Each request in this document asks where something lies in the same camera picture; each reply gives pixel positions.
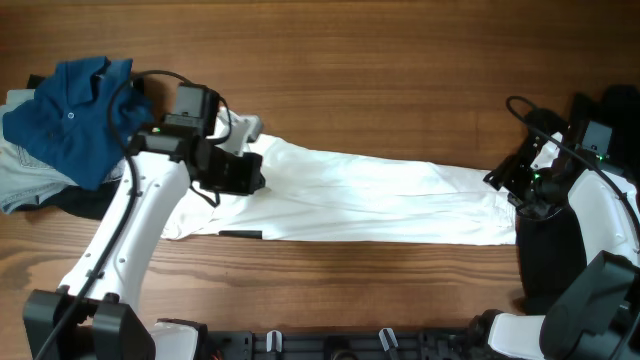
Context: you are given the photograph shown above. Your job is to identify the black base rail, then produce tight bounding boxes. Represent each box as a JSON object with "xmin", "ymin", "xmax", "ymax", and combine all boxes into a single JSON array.
[{"xmin": 209, "ymin": 328, "xmax": 501, "ymax": 360}]

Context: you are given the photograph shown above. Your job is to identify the light blue jeans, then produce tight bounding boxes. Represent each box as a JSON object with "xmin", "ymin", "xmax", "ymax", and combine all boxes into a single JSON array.
[{"xmin": 1, "ymin": 89, "xmax": 124, "ymax": 214}]

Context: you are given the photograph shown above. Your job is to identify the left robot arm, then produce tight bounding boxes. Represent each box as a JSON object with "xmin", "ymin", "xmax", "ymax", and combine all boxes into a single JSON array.
[{"xmin": 23, "ymin": 82, "xmax": 265, "ymax": 359}]

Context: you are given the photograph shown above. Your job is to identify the white t-shirt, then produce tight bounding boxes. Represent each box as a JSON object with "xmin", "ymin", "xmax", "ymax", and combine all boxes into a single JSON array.
[{"xmin": 162, "ymin": 134, "xmax": 516, "ymax": 246}]

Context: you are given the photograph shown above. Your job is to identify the black garment right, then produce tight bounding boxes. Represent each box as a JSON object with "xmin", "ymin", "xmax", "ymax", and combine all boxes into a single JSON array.
[{"xmin": 516, "ymin": 85, "xmax": 639, "ymax": 315}]

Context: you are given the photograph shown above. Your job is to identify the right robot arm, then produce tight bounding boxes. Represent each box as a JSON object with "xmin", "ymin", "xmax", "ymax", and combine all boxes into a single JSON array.
[{"xmin": 484, "ymin": 109, "xmax": 639, "ymax": 360}]

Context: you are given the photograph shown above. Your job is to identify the blue polo shirt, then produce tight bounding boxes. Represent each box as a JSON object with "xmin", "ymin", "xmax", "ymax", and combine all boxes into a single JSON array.
[{"xmin": 3, "ymin": 56, "xmax": 152, "ymax": 190}]

